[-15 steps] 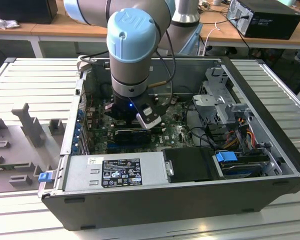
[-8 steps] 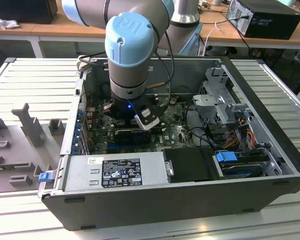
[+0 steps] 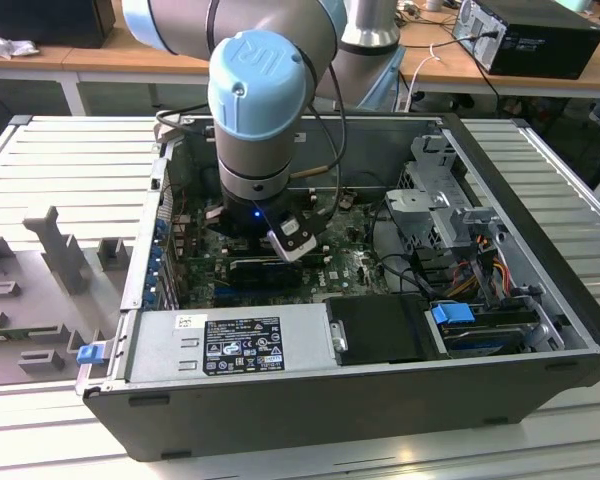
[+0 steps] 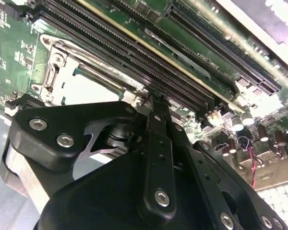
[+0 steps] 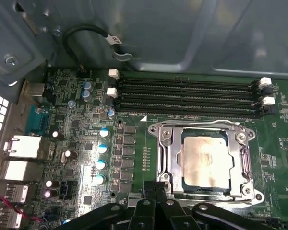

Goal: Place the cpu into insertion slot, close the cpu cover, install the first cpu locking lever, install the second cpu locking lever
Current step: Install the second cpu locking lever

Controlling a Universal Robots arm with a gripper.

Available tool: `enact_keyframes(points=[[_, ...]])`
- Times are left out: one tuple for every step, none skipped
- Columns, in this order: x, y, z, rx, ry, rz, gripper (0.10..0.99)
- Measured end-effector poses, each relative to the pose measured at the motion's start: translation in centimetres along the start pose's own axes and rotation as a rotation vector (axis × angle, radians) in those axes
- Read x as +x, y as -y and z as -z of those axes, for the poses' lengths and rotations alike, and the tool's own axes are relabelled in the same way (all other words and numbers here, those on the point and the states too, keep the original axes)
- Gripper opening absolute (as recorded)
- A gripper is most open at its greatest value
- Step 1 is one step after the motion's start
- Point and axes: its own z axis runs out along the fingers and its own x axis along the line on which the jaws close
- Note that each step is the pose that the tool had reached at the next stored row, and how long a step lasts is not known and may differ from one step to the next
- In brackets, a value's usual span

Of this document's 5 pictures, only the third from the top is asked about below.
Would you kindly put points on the graphics card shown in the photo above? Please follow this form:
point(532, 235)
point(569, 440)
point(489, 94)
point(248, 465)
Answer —
point(260, 276)

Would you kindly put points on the black plastic shroud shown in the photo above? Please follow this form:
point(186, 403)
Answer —
point(380, 330)

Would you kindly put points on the wooden desk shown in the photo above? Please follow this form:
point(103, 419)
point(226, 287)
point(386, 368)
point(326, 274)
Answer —
point(80, 60)

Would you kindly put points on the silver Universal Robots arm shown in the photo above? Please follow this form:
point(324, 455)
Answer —
point(250, 150)

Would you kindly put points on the grey power supply unit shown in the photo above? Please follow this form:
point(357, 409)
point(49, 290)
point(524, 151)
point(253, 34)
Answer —
point(155, 350)

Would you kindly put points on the grey metal drive cage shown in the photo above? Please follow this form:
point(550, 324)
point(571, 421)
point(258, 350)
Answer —
point(415, 200)

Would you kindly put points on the large black box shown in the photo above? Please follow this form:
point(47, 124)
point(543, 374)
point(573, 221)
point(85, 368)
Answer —
point(45, 22)

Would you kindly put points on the grey parts rack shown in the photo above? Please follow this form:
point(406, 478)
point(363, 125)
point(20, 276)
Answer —
point(40, 300)

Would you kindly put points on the pale blue teach pendant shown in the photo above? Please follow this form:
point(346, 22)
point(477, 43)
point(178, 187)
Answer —
point(380, 90)

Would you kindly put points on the green motherboard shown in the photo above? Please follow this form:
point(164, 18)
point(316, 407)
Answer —
point(350, 270)

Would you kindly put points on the blue case latch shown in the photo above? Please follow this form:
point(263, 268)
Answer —
point(89, 355)

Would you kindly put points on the crumpled white paper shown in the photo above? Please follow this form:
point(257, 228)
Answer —
point(10, 47)

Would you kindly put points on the black desktop computer tower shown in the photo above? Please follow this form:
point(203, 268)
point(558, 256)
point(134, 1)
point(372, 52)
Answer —
point(545, 45)

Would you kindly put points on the hard disk blue carrier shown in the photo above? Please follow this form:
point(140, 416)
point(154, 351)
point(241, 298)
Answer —
point(452, 316)

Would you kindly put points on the black open PC case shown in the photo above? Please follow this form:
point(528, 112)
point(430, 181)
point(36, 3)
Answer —
point(280, 420)

